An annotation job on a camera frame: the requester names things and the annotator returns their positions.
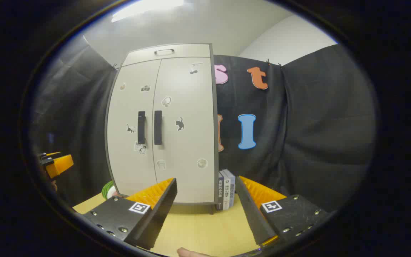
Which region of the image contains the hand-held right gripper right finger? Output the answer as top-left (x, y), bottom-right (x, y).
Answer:
top-left (235, 176), bottom-right (331, 247)

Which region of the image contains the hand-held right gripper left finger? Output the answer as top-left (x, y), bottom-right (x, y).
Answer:
top-left (83, 177), bottom-right (177, 250)

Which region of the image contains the black door handle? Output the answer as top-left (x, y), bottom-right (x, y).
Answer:
top-left (154, 110), bottom-right (163, 145)
top-left (137, 111), bottom-right (146, 145)

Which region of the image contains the beige cabinet door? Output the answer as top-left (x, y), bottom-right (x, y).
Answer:
top-left (106, 60), bottom-right (162, 197)
top-left (152, 56), bottom-right (216, 205)

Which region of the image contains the grey double-door shoe cabinet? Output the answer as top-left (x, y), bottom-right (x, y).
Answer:
top-left (105, 43), bottom-right (219, 215)

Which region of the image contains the beige cabinet drawer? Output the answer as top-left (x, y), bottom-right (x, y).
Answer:
top-left (122, 45), bottom-right (212, 67)

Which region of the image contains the white book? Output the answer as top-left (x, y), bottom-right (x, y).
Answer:
top-left (222, 171), bottom-right (232, 211)

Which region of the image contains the dark grey book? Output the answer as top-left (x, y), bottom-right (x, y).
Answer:
top-left (218, 171), bottom-right (224, 211)

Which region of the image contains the green and white toy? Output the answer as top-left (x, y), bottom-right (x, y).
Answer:
top-left (102, 180), bottom-right (118, 200)

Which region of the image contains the black backdrop cloth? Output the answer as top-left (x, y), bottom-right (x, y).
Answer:
top-left (31, 36), bottom-right (377, 215)

